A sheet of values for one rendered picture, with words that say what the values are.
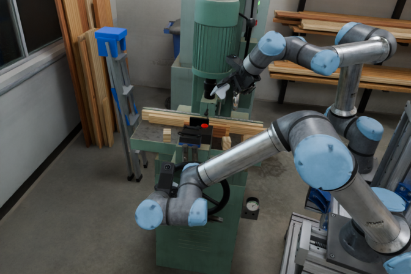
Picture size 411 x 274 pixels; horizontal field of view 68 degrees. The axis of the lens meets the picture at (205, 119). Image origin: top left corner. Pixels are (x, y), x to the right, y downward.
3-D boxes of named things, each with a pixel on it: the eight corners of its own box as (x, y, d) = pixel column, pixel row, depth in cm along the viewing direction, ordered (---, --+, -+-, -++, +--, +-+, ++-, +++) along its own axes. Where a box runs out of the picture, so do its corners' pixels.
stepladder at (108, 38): (122, 181, 244) (90, 33, 186) (132, 162, 266) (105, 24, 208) (141, 183, 242) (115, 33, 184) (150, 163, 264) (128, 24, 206)
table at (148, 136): (122, 161, 132) (121, 150, 129) (144, 126, 158) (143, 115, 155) (262, 181, 128) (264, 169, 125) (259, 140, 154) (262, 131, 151)
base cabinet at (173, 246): (155, 266, 181) (152, 174, 146) (175, 197, 231) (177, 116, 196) (229, 278, 178) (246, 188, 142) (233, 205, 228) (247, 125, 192)
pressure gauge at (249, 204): (244, 213, 142) (246, 200, 138) (244, 207, 145) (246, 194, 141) (257, 214, 142) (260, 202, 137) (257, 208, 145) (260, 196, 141)
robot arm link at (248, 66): (244, 51, 103) (263, 49, 107) (238, 60, 106) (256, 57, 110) (254, 70, 100) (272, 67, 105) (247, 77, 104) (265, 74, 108)
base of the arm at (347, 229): (382, 234, 110) (392, 215, 105) (388, 270, 98) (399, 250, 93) (338, 221, 114) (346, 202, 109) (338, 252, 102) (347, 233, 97)
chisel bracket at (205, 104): (199, 118, 141) (200, 101, 136) (203, 104, 153) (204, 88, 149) (214, 120, 140) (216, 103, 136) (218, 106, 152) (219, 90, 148)
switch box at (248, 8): (241, 32, 150) (246, -3, 142) (241, 27, 159) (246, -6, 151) (254, 33, 150) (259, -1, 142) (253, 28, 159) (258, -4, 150)
